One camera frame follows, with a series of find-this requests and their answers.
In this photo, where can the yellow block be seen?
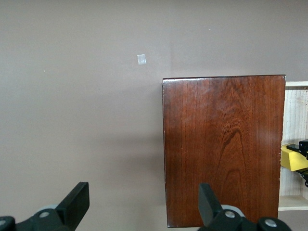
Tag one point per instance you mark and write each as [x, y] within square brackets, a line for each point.
[293, 160]

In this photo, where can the light wood drawer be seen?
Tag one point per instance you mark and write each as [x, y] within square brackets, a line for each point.
[294, 113]

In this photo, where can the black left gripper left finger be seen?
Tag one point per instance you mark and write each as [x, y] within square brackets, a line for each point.
[72, 207]

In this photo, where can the small clear tape patch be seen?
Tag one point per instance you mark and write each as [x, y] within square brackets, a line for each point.
[141, 59]

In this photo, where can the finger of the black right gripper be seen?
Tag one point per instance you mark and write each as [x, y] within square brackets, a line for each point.
[303, 145]
[303, 176]

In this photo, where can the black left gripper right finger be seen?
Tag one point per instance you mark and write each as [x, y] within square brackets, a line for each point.
[209, 209]

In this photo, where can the dark brown wooden cabinet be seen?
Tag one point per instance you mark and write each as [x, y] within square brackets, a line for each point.
[221, 149]

